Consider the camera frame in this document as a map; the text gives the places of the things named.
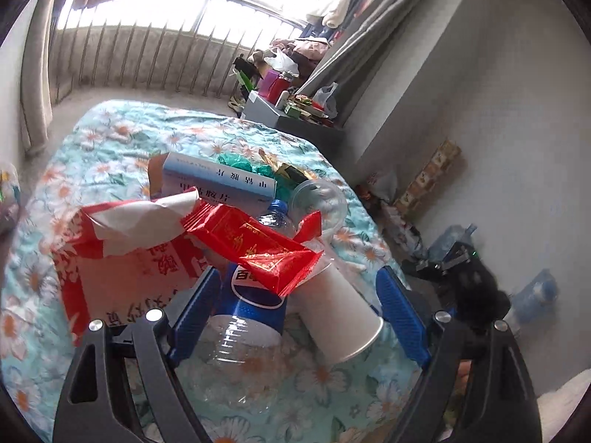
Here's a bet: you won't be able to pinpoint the patterned cardboard board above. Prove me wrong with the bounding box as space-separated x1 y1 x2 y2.
392 141 463 220

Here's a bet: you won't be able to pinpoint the clutter of bags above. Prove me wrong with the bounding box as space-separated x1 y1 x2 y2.
355 171 423 259

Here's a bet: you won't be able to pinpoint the clear blue plastic bottle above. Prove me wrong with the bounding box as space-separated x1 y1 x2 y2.
505 268 560 337

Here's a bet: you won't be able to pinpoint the metal balcony railing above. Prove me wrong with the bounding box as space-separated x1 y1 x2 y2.
50 18 306 99

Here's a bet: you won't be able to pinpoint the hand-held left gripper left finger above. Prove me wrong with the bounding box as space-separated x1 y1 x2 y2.
52 265 222 443

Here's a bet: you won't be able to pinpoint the pink box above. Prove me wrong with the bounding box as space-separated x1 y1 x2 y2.
257 71 279 99

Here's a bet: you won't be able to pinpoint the gold snack wrapper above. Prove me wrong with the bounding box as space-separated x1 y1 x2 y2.
257 148 315 184

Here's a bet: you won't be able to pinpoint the grey storage box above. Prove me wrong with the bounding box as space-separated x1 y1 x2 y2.
242 91 345 149

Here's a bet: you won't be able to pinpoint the small white plastic bag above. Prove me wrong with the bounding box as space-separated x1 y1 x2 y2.
313 82 341 119

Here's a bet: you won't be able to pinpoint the floral turquoise blanket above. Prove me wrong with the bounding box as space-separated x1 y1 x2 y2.
0 99 458 443

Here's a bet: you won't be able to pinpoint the black device with cables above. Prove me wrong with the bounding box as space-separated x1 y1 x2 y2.
401 258 446 288

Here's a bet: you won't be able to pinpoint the blue label plastic bottle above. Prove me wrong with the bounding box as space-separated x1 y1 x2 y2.
187 199 302 416

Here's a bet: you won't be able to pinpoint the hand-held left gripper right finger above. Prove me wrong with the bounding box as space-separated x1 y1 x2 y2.
375 267 543 443

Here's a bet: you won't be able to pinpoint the white plastic trash bag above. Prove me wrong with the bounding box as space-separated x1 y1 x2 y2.
0 161 22 237

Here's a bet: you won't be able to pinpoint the red tissue pack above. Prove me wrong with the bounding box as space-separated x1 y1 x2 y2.
52 191 221 347

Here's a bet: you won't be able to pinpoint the grey curtain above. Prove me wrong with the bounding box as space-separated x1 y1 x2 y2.
294 0 445 99

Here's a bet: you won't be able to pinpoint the large white plastic bag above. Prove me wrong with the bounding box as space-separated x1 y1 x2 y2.
264 47 300 75

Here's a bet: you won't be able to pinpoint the hanging clothes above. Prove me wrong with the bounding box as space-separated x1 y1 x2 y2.
305 0 376 29

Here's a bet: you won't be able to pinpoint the beige curtain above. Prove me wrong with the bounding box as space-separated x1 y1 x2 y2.
20 0 62 156

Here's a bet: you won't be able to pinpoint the clear plastic cup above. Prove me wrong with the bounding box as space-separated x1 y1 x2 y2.
290 180 348 241

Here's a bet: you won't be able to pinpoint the light blue medicine box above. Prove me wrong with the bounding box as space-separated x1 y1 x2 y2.
148 151 279 216

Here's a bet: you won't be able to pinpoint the red snack wrapper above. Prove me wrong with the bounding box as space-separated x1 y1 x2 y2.
181 203 325 297

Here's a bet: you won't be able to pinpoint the pile of clothes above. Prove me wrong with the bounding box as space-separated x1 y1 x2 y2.
277 37 331 63

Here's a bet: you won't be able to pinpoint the pile of colourful packets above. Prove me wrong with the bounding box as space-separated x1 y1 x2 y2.
277 93 338 124

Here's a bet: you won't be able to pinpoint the white paper cup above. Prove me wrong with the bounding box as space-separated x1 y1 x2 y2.
285 258 385 364

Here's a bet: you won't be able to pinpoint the clear water jug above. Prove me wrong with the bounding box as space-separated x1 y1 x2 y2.
427 224 478 264

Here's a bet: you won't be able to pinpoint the green and black bag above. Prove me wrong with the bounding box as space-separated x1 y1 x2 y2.
232 55 260 99

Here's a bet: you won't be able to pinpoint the green plastic bag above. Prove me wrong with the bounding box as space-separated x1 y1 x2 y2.
216 151 303 201

